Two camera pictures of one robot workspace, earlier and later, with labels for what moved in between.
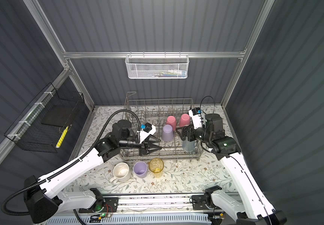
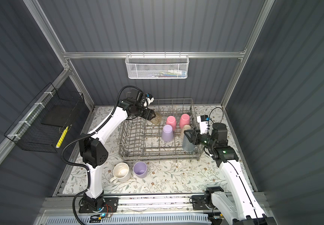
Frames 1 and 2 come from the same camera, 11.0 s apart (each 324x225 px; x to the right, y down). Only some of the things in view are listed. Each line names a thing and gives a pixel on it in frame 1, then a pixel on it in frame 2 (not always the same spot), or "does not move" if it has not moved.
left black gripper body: [143, 147] → [146, 114]
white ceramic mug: [121, 173] does not move
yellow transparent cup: [156, 166] → [156, 120]
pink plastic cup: [185, 120] does not move
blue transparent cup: [188, 146] does not move
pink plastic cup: [171, 120] does not move
